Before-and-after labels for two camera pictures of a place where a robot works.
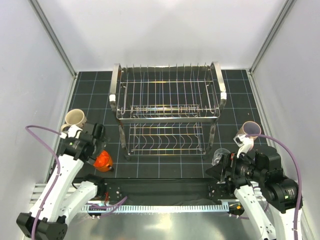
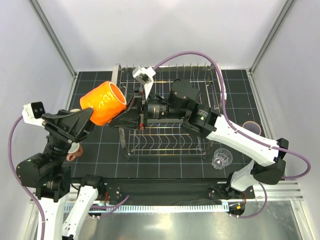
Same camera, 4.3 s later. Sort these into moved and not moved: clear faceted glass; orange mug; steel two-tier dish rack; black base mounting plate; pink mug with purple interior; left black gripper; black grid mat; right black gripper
Moved: orange mug; right black gripper; left black gripper
Not moved: black base mounting plate; steel two-tier dish rack; pink mug with purple interior; clear faceted glass; black grid mat
